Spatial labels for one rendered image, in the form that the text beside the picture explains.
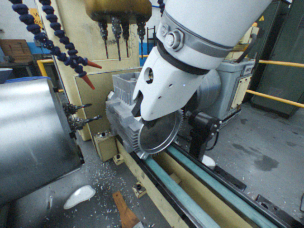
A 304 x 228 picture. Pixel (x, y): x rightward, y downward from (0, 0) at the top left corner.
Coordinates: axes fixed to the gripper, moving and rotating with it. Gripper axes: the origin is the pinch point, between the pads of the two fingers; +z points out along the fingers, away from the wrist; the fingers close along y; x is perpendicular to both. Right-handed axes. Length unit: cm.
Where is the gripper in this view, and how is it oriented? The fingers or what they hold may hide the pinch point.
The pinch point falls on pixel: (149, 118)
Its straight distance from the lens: 27.3
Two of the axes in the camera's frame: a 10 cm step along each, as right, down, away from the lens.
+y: 7.9, -3.0, 5.4
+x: -5.3, -7.7, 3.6
